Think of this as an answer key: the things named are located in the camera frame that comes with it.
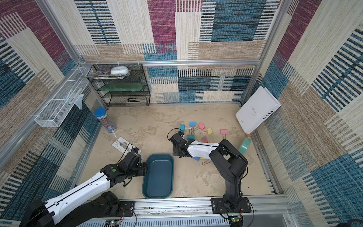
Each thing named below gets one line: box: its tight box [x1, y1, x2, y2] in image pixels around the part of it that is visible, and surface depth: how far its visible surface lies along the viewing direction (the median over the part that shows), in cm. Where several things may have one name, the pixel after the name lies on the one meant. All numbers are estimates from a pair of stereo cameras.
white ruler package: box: [111, 136, 142, 155], surface depth 98 cm
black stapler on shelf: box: [127, 97, 147, 103], surface depth 111 cm
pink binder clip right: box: [219, 129, 229, 140], surface depth 104 cm
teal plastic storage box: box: [142, 153, 174, 199], surface depth 86 cm
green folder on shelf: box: [97, 81, 145, 92], surface depth 106 cm
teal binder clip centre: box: [187, 128, 196, 140], surface depth 104 cm
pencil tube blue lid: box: [94, 107, 117, 134], surface depth 97 cm
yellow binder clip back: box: [198, 127, 213, 136], surface depth 104 cm
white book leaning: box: [235, 85, 282, 135], surface depth 91 cm
